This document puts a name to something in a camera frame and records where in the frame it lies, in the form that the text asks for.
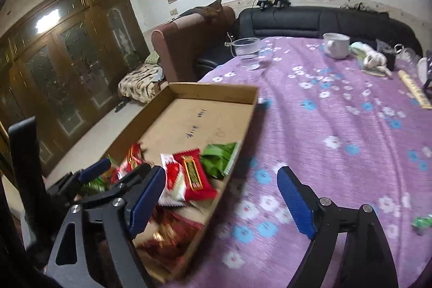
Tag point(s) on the white cloth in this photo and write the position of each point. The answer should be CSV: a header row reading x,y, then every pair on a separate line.
x,y
369,58

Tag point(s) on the cream tube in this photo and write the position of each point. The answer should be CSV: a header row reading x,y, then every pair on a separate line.
x,y
415,89

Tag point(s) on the red gold-label snack packet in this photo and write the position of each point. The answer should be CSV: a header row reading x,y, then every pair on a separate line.
x,y
131,159
192,173

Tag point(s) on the brown cloth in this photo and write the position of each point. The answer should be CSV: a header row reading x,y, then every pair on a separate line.
x,y
206,8

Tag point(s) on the white mug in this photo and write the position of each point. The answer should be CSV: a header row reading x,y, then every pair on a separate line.
x,y
337,45

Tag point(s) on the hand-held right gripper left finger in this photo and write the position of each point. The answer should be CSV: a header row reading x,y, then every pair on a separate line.
x,y
146,197

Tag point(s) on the brown armchair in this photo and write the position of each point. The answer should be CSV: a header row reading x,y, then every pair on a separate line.
x,y
189,45

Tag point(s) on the black charging device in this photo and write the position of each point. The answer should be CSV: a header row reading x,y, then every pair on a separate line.
x,y
281,0
263,2

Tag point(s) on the black sofa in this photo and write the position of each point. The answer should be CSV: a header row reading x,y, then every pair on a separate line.
x,y
303,21

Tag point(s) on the dark red snack packet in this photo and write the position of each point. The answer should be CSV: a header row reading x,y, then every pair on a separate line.
x,y
172,230

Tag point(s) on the white red candy packet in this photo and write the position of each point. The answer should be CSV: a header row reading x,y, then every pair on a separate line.
x,y
172,186

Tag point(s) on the large green snack packet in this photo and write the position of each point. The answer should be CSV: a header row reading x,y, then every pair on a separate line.
x,y
217,158

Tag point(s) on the printed blanket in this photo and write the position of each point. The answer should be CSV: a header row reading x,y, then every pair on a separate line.
x,y
141,85

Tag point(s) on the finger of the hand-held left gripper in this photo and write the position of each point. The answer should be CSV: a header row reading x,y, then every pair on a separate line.
x,y
128,177
94,170

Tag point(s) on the small green snack packet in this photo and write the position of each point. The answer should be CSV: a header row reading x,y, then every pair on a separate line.
x,y
96,186

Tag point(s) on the purple floral tablecloth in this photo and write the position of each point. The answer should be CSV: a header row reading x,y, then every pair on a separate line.
x,y
337,139

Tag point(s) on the wooden wardrobe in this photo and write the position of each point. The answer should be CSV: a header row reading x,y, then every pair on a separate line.
x,y
67,55

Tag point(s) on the cardboard box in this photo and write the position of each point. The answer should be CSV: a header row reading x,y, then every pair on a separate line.
x,y
202,112

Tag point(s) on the green pillow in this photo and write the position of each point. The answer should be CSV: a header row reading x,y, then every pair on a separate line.
x,y
152,58

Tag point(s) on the wall switch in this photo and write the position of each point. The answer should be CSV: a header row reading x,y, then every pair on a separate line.
x,y
172,12

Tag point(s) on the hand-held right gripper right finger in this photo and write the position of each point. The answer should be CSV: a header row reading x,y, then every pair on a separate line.
x,y
297,200

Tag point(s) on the white bowl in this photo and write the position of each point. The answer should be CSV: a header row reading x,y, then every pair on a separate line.
x,y
423,70

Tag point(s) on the tipped clear plastic cup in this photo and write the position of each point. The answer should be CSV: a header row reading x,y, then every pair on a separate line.
x,y
406,55

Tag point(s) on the green candy wrapper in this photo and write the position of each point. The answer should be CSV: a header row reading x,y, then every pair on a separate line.
x,y
422,222

